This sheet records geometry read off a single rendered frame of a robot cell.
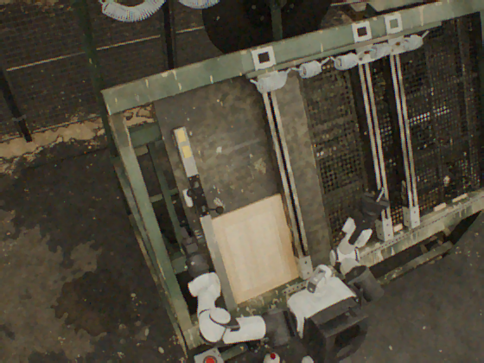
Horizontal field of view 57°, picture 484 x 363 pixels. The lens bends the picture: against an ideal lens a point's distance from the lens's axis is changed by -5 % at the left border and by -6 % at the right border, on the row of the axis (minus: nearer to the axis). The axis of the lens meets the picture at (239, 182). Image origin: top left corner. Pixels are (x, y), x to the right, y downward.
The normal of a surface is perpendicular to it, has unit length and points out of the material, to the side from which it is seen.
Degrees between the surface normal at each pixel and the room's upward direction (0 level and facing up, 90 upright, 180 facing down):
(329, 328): 23
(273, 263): 53
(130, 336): 0
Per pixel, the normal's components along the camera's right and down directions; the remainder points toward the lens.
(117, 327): 0.04, -0.59
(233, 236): 0.37, 0.22
